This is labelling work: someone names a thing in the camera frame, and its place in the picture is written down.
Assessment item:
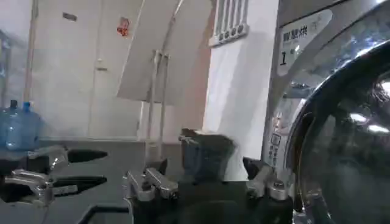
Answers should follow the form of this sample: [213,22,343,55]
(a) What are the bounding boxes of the metal stand poles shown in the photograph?
[144,49,171,165]

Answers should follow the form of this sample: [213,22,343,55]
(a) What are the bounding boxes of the blue water jug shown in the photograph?
[0,99,19,150]
[5,101,44,152]

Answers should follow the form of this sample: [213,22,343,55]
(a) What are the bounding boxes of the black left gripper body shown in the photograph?
[0,154,52,204]

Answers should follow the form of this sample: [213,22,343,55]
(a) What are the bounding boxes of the grey dryer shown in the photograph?
[261,0,390,224]

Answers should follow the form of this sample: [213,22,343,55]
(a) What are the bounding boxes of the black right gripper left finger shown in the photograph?
[124,158,179,202]

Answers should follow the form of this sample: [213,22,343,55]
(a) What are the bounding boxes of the white dryer number label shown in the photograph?
[276,8,334,77]

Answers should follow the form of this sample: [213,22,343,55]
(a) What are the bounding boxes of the red wall sticker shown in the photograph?
[116,16,132,38]

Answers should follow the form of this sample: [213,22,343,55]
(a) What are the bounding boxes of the white slanted panel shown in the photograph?
[116,0,214,107]

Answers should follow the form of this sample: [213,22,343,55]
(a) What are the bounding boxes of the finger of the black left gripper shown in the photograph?
[4,169,108,206]
[26,145,109,172]

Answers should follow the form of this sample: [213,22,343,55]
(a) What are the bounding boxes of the round glass dryer door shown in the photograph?
[285,39,390,224]

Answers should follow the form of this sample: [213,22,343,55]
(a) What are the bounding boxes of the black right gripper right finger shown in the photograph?
[242,156,294,201]

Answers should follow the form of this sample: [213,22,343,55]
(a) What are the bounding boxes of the dark waste bin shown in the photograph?
[178,127,236,184]

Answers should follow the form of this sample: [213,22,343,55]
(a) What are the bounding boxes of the pale vertical wall pipe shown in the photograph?
[23,0,40,104]

